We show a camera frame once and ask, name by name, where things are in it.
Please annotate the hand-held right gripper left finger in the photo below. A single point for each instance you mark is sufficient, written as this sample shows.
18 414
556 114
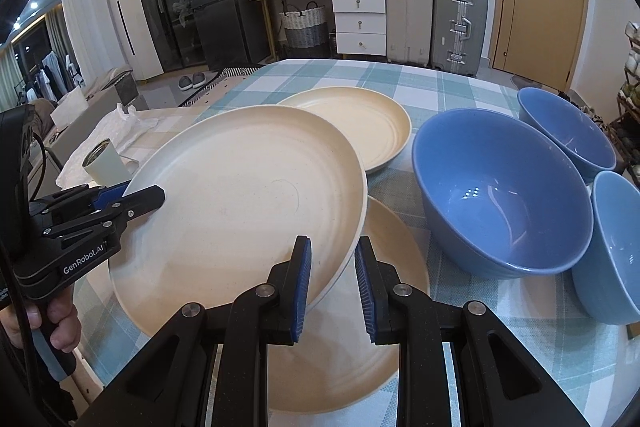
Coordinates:
303 267

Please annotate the silver suitcase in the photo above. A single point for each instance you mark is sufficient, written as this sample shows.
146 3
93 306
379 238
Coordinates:
460 27

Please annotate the hanging clothes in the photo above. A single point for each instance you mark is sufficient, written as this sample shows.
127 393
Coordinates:
47 72

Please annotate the beige suitcase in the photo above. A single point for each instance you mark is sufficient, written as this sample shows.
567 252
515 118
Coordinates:
407 17

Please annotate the wooden shoe rack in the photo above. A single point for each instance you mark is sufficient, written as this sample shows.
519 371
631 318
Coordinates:
625 104

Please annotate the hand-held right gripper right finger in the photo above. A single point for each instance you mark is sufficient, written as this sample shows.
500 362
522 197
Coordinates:
362 272

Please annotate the white wardrobe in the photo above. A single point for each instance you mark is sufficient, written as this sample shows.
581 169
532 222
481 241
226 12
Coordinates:
100 22

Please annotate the pale green cup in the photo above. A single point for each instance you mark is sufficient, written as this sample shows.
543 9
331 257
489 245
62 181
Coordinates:
107 164

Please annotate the grey slipper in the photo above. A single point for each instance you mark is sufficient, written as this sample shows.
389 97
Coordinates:
184 82
198 80

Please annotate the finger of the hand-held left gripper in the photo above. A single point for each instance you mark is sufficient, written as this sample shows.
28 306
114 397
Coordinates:
145 199
112 193

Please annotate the white dressing table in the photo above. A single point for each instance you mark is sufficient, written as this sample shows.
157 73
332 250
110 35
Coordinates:
360 2

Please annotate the group of stored shoes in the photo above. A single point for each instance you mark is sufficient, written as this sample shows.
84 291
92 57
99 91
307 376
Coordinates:
632 57

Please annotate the person's left hand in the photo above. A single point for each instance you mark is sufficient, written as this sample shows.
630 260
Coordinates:
67 327

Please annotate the woven laundry basket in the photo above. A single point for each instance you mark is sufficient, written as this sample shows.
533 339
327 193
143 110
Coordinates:
305 29

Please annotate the light blue ceramic bowl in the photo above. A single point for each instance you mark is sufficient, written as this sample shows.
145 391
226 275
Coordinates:
615 257

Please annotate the white plastic bag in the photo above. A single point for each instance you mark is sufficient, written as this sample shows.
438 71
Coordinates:
125 127

